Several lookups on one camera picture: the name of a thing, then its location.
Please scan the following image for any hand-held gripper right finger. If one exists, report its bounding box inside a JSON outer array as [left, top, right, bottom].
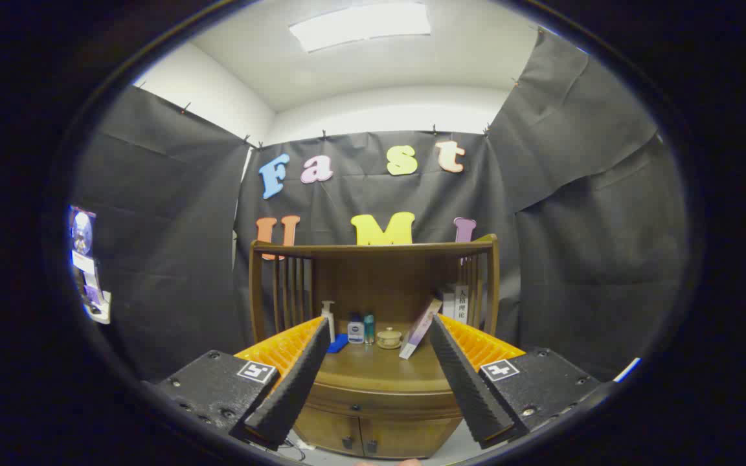
[[428, 314, 602, 450]]

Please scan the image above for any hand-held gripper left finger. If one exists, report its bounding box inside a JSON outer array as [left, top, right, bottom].
[[153, 316, 333, 452]]

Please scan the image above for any wooden drawer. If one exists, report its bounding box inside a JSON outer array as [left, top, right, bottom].
[[305, 381, 464, 420]]

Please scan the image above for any wooden cabinet door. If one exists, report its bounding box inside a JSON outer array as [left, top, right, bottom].
[[360, 417, 463, 459], [294, 406, 362, 454]]

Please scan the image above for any wooden countertop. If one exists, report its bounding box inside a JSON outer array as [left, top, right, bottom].
[[311, 324, 458, 392]]

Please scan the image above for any wooden cabinet with slatted shelf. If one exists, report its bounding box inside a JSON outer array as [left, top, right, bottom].
[[248, 234, 501, 460]]

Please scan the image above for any purple and white book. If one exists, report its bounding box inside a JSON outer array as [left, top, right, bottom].
[[399, 298, 443, 360]]

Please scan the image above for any white panel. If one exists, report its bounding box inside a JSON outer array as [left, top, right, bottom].
[[613, 357, 642, 384]]

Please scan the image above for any ceiling light panel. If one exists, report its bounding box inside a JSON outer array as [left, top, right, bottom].
[[289, 2, 432, 54]]

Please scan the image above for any wall poster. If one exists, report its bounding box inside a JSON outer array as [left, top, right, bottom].
[[67, 206, 112, 326]]

